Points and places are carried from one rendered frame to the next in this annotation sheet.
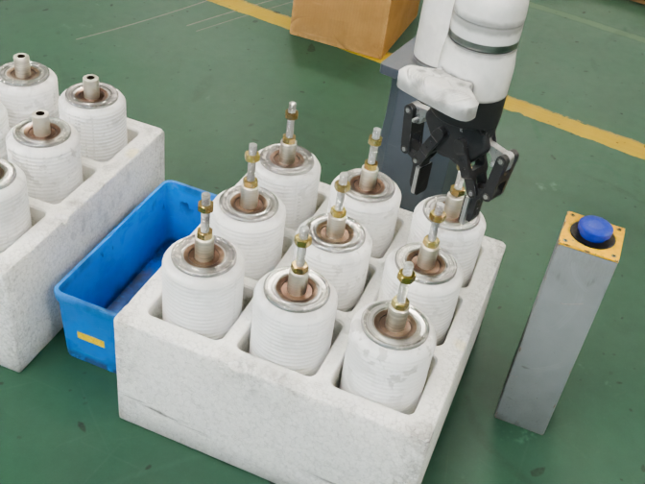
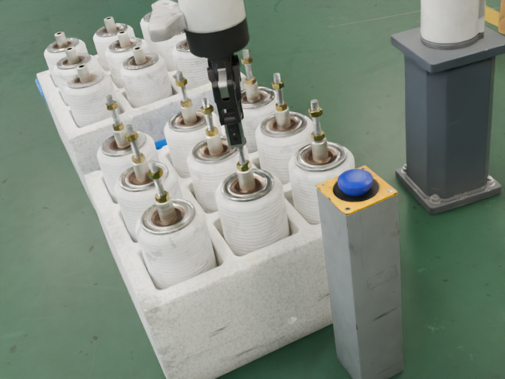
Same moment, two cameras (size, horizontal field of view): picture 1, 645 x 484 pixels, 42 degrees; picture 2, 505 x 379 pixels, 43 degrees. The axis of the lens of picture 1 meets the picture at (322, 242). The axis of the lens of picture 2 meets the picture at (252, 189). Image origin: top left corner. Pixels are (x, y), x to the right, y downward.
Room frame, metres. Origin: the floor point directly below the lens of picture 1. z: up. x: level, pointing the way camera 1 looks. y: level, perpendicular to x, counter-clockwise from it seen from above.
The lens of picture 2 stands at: (0.36, -0.74, 0.76)
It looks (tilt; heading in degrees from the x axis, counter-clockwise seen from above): 35 degrees down; 55
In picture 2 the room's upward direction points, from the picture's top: 11 degrees counter-clockwise
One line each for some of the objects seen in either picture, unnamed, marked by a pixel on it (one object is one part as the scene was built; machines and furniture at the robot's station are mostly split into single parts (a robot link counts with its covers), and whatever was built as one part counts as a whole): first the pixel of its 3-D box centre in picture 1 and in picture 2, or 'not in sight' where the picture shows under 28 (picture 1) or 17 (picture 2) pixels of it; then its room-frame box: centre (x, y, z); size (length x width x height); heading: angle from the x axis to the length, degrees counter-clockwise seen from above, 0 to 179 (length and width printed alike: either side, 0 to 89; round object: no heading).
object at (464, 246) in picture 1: (437, 266); (326, 207); (0.90, -0.16, 0.16); 0.10 x 0.10 x 0.18
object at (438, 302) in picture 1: (412, 318); (257, 235); (0.79, -0.13, 0.16); 0.10 x 0.10 x 0.18
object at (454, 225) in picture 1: (451, 212); (320, 156); (0.90, -0.16, 0.25); 0.08 x 0.08 x 0.01
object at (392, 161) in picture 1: (423, 142); (447, 116); (1.24, -0.14, 0.15); 0.15 x 0.15 x 0.30; 65
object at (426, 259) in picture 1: (427, 254); (246, 177); (0.79, -0.13, 0.26); 0.02 x 0.02 x 0.03
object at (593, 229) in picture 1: (594, 230); (355, 184); (0.81, -0.31, 0.32); 0.04 x 0.04 x 0.02
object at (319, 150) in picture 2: (453, 205); (319, 149); (0.90, -0.16, 0.26); 0.02 x 0.02 x 0.03
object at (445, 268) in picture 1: (425, 263); (247, 185); (0.79, -0.13, 0.25); 0.08 x 0.08 x 0.01
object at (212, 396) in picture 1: (320, 326); (234, 231); (0.82, -0.01, 0.09); 0.39 x 0.39 x 0.18; 73
